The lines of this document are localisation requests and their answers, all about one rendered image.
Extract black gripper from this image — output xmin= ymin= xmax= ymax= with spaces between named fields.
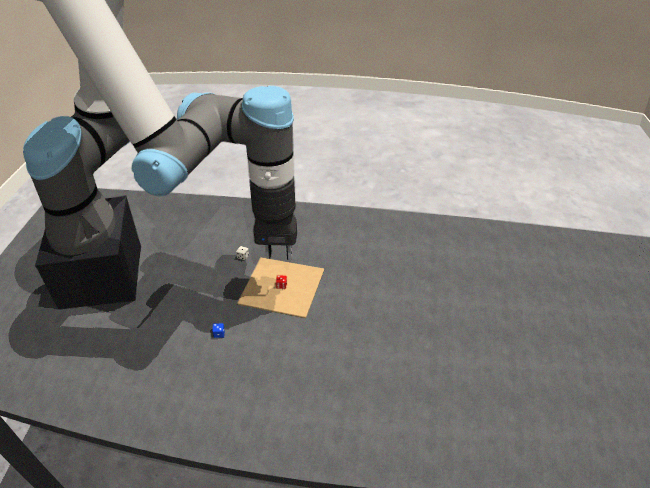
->
xmin=248 ymin=153 xmax=297 ymax=260

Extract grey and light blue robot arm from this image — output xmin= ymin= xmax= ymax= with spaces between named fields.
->
xmin=23 ymin=0 xmax=294 ymax=255

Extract blue die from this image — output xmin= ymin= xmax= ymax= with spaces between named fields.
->
xmin=212 ymin=323 xmax=225 ymax=338

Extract tan square mat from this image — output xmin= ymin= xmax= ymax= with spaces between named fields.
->
xmin=237 ymin=258 xmax=324 ymax=318

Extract white die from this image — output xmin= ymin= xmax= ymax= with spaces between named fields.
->
xmin=236 ymin=246 xmax=249 ymax=260

